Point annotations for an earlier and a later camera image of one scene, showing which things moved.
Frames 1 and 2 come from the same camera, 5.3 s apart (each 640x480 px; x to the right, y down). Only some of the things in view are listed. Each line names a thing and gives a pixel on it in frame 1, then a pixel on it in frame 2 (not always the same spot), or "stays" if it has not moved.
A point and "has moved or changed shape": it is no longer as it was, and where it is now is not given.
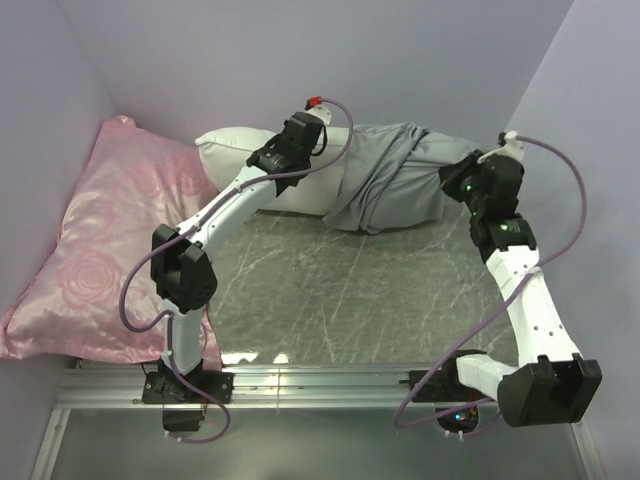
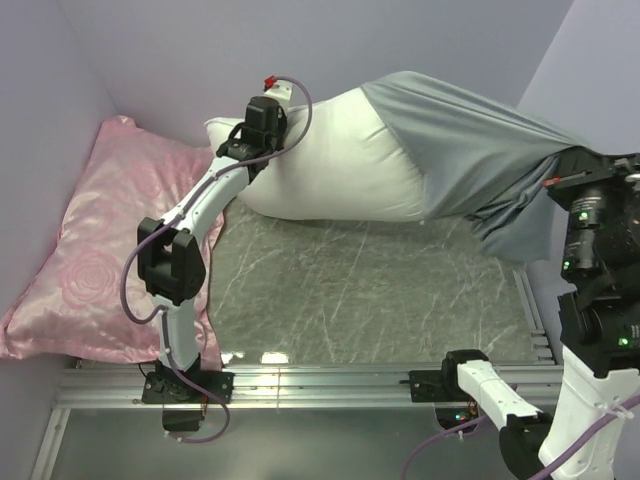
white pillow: x=224 y=155 has moved or changed shape
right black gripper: x=451 y=175 -> x=580 y=164
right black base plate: x=443 y=387 stays
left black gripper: x=281 y=134 -> x=280 y=124
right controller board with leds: x=461 y=421 stays
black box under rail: x=181 y=420 stays
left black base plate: x=162 y=388 stays
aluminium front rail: x=121 y=388 stays
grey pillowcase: x=392 y=176 -> x=477 y=161
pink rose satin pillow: x=92 y=297 stays
